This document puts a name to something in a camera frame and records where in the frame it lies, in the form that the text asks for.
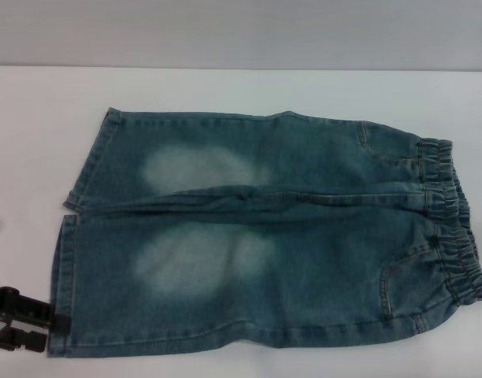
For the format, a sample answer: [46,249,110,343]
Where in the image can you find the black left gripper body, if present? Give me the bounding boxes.
[0,286,26,352]

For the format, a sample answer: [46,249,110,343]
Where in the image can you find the blue denim shorts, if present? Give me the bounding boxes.
[47,106,482,360]

